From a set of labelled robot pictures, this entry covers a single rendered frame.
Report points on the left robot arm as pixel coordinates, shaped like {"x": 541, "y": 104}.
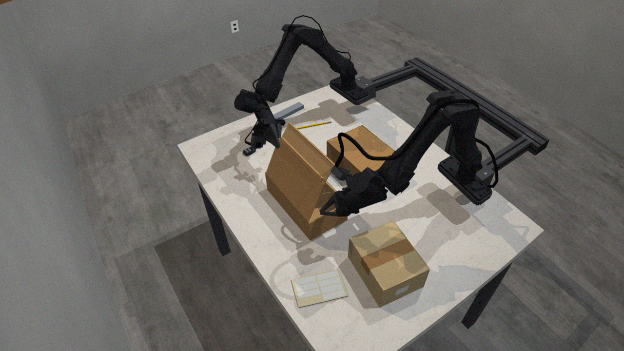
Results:
{"x": 462, "y": 166}

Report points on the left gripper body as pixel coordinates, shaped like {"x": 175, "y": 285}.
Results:
{"x": 348, "y": 201}

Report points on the black key fob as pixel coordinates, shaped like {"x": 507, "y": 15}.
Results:
{"x": 249, "y": 151}

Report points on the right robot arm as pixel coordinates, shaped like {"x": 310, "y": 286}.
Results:
{"x": 270, "y": 85}

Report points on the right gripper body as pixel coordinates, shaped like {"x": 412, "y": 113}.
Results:
{"x": 265, "y": 118}

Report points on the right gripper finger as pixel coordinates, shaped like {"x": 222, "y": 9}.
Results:
{"x": 279, "y": 130}
{"x": 271, "y": 130}

